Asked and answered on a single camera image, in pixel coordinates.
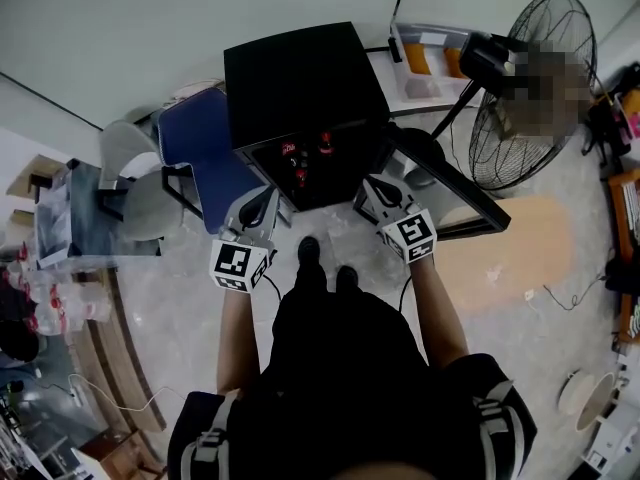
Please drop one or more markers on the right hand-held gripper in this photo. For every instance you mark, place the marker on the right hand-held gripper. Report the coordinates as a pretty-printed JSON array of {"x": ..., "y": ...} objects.
[{"x": 415, "y": 235}]

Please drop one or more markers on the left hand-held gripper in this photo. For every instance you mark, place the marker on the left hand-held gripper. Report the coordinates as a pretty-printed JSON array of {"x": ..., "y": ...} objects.
[{"x": 232, "y": 263}]

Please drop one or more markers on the cola bottle with red cap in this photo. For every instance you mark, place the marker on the cola bottle with red cap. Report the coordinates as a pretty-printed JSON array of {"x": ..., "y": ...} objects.
[{"x": 325, "y": 149}]

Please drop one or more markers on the black mini fridge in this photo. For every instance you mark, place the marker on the black mini fridge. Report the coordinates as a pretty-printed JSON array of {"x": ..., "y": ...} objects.
[{"x": 300, "y": 83}]

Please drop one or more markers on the person's right forearm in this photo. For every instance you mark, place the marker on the person's right forearm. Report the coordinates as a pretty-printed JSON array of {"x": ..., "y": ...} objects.
[{"x": 440, "y": 318}]

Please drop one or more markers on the person's left forearm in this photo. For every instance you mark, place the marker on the person's left forearm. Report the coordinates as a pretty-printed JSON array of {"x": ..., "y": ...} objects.
[{"x": 239, "y": 338}]

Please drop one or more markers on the black fridge door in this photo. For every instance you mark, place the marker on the black fridge door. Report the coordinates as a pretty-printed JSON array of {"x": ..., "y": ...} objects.
[{"x": 475, "y": 203}]

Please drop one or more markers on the person's left black shoe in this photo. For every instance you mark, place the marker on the person's left black shoe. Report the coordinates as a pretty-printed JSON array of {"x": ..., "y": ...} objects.
[{"x": 308, "y": 249}]

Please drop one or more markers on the person's black shoe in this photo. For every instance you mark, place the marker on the person's black shoe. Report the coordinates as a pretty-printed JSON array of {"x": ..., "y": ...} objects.
[
  {"x": 346, "y": 278},
  {"x": 308, "y": 249}
]

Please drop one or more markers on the person's right black shoe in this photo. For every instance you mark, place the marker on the person's right black shoe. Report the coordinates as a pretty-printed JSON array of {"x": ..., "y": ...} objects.
[{"x": 346, "y": 278}]

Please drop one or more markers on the blue chair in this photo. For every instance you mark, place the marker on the blue chair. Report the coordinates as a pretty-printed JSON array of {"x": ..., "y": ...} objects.
[{"x": 200, "y": 133}]

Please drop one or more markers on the grey chair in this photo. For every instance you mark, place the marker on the grey chair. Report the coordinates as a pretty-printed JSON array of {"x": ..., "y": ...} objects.
[{"x": 150, "y": 208}]

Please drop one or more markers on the clear plastic storage box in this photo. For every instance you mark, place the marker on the clear plastic storage box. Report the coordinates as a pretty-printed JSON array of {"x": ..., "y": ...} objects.
[{"x": 425, "y": 88}]

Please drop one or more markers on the light wooden table top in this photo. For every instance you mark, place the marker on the light wooden table top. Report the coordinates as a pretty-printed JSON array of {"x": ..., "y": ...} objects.
[{"x": 525, "y": 253}]

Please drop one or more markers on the white power strip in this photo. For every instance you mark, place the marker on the white power strip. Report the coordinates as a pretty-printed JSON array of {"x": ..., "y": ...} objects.
[{"x": 529, "y": 295}]

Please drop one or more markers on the black standing fan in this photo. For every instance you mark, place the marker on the black standing fan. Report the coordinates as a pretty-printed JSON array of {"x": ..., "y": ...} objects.
[{"x": 482, "y": 58}]

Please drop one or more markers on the person's black clothed body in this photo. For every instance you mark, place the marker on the person's black clothed body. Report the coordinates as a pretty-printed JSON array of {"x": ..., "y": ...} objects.
[{"x": 345, "y": 378}]

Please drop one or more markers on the stack of wooden boards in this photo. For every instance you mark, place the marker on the stack of wooden boards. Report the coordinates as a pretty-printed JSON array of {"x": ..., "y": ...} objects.
[{"x": 122, "y": 358}]

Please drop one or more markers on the pack of clear plastic bottles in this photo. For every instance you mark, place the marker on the pack of clear plastic bottles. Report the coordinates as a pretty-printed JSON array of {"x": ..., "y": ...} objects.
[{"x": 60, "y": 303}]

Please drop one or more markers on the orange wooden bench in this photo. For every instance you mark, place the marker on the orange wooden bench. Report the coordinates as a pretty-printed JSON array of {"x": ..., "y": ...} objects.
[{"x": 625, "y": 218}]

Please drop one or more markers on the black office chair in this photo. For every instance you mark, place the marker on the black office chair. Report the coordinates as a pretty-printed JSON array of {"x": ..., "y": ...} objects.
[{"x": 610, "y": 113}]

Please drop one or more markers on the round flat wooden disc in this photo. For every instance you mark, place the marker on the round flat wooden disc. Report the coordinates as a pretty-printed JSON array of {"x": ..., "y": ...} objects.
[{"x": 570, "y": 393}]

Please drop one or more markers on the black bag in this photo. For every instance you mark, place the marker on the black bag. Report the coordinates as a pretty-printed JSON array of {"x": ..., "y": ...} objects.
[{"x": 17, "y": 340}]

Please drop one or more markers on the brown wooden stool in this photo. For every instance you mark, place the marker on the brown wooden stool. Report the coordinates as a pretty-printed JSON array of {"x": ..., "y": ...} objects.
[{"x": 115, "y": 455}]

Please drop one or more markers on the round wooden bowl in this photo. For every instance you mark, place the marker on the round wooden bowl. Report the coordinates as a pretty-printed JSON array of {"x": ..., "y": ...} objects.
[{"x": 597, "y": 403}]

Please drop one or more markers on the light wooden wall shelf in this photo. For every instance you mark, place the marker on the light wooden wall shelf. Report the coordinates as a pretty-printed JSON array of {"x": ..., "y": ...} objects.
[{"x": 37, "y": 170}]

